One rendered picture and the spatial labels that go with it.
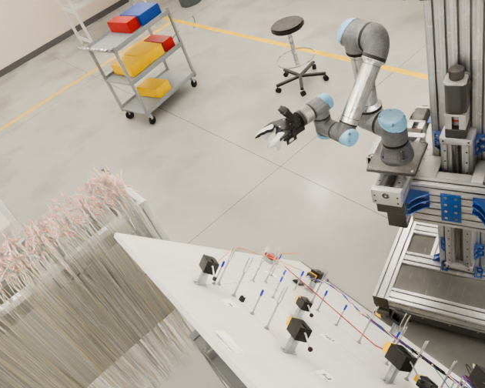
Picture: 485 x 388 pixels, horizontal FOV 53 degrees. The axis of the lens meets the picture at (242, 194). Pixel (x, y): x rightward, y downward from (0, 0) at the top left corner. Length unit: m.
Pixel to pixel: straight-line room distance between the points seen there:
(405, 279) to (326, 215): 0.97
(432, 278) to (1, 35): 8.10
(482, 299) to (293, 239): 1.39
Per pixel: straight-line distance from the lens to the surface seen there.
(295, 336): 1.38
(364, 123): 2.32
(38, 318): 2.26
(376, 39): 2.02
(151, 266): 1.56
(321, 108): 2.07
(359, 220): 3.71
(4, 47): 9.58
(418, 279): 3.08
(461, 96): 2.18
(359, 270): 3.42
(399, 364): 1.56
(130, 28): 5.54
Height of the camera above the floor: 2.70
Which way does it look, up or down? 40 degrees down
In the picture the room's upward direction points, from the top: 23 degrees counter-clockwise
